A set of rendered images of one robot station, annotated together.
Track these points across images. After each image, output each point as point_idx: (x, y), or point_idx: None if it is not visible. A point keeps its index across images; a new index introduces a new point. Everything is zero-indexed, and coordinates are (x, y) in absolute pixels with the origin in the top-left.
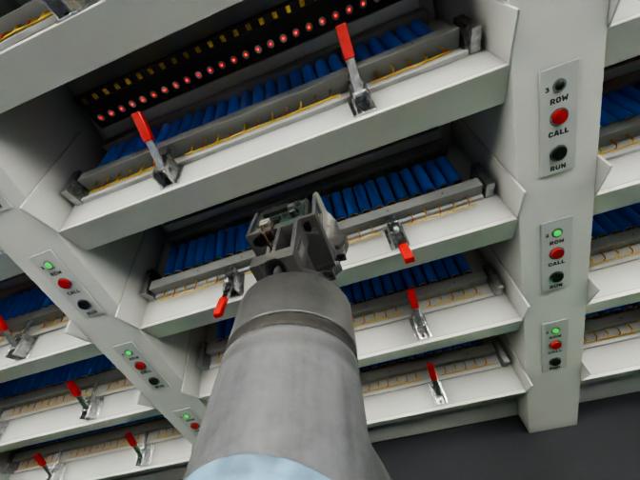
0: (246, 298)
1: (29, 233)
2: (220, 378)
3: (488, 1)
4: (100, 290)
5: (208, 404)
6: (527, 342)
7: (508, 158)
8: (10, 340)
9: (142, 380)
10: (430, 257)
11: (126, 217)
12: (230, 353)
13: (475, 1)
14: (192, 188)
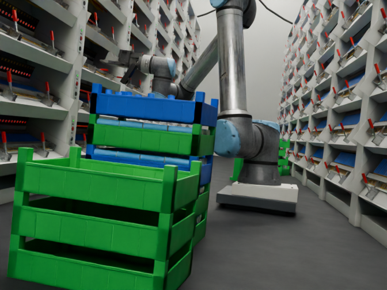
0: (145, 55)
1: (83, 18)
2: (158, 57)
3: (119, 39)
4: (83, 47)
5: (159, 58)
6: None
7: (119, 70)
8: (53, 45)
9: (73, 91)
10: (112, 87)
11: (92, 32)
12: (155, 56)
13: (114, 38)
14: (101, 36)
